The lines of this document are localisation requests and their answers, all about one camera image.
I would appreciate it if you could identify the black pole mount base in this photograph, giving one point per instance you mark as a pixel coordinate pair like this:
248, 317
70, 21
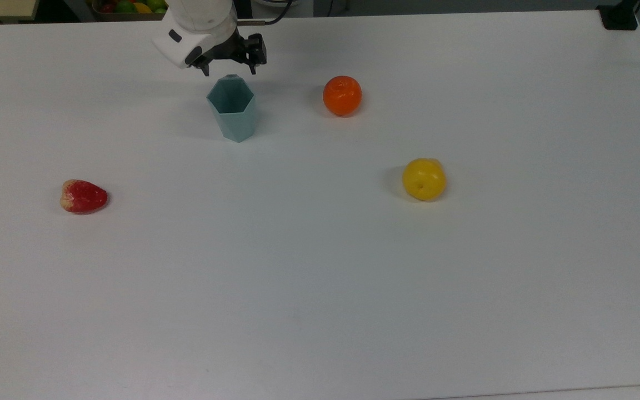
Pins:
619, 15

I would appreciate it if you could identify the red toy fruit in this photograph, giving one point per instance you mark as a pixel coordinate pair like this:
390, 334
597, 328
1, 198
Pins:
108, 7

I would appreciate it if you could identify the orange toy fruit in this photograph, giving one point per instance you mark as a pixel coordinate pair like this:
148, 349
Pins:
342, 95

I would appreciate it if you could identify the metal fruit bowl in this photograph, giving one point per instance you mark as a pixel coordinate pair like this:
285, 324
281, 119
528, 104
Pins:
131, 15

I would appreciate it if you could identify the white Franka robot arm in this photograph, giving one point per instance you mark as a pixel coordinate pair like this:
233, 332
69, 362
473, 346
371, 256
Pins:
206, 12

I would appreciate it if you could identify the teal hexagonal plastic mug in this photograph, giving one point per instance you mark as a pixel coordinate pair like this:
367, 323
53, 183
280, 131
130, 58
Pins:
234, 111

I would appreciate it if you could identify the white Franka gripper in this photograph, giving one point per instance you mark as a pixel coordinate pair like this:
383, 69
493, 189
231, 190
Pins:
178, 47

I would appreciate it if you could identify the yellow toy pear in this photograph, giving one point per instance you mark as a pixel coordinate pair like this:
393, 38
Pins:
423, 179

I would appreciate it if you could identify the green toy fruit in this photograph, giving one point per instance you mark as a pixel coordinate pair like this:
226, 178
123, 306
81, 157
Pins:
158, 4
125, 6

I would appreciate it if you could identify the red toy strawberry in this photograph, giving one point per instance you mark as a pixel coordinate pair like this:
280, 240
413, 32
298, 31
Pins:
84, 196

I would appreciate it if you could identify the yellow toy fruit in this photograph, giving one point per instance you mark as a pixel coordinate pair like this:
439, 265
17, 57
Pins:
142, 7

